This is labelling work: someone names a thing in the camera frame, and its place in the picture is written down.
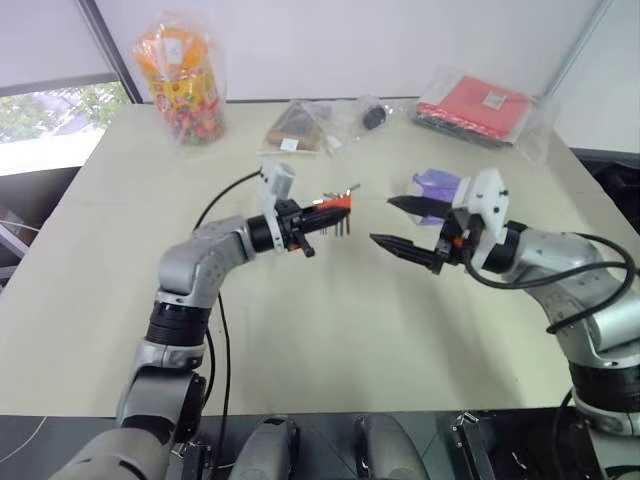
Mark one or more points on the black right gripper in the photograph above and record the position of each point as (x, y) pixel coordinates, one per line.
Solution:
(452, 240)

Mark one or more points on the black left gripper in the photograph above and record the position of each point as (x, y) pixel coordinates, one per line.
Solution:
(289, 222)

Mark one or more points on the orange plastic block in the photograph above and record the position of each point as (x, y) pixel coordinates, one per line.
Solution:
(337, 203)

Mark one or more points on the purple plastic bag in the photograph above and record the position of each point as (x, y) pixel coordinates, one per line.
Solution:
(435, 182)

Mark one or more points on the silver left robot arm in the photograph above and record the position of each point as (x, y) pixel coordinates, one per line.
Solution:
(200, 255)

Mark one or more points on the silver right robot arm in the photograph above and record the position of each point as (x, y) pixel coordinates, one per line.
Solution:
(550, 260)

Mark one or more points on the brown item in clear bag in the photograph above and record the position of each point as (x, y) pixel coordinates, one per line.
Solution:
(295, 130)

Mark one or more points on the black round item in bag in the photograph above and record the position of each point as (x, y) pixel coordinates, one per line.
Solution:
(372, 118)

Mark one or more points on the red cloths in clear bag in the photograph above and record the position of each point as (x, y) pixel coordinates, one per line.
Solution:
(480, 105)

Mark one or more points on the colourful candy bag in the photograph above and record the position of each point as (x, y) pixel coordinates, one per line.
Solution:
(192, 100)

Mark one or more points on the grey rounded shape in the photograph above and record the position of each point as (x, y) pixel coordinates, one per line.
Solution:
(267, 450)
(390, 450)

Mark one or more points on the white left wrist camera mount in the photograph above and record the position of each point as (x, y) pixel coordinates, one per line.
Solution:
(272, 180)

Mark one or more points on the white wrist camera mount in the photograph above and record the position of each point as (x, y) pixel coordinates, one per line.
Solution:
(272, 180)
(490, 200)

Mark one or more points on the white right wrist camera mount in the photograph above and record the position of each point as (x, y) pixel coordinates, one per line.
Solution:
(490, 200)

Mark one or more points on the black metal bracket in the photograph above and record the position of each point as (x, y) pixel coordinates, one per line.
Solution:
(475, 445)

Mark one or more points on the aluminium frame pole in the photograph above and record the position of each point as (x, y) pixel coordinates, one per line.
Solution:
(580, 50)

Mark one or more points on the dark window frame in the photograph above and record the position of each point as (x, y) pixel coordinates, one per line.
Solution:
(110, 50)

